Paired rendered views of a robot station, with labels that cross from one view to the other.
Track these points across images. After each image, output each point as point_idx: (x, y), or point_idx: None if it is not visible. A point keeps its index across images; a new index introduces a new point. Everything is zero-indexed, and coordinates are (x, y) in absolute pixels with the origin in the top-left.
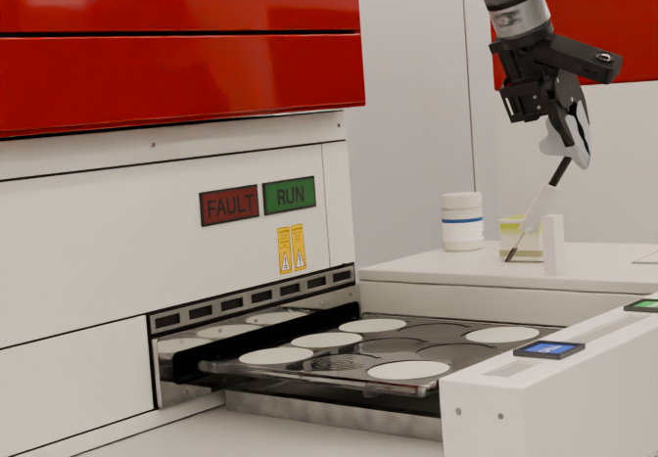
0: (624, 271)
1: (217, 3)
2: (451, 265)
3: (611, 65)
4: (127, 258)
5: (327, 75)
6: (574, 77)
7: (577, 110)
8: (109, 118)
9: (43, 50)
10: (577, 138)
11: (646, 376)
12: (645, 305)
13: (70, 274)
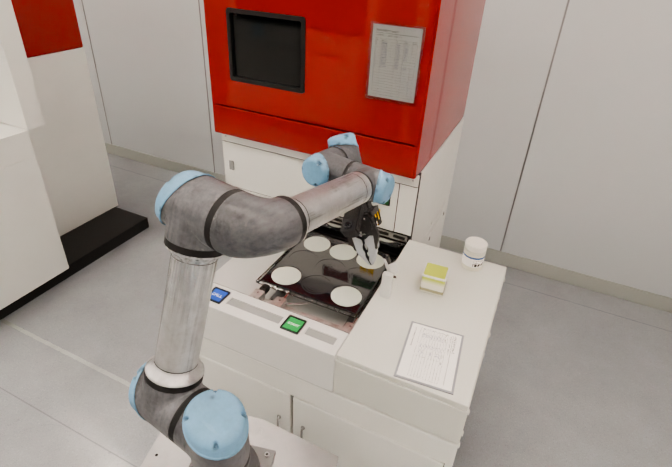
0: (387, 318)
1: (328, 116)
2: (415, 264)
3: (343, 229)
4: (295, 186)
5: (388, 159)
6: (368, 224)
7: (366, 238)
8: (276, 144)
9: (254, 117)
10: (359, 249)
11: (245, 333)
12: (292, 321)
13: (274, 182)
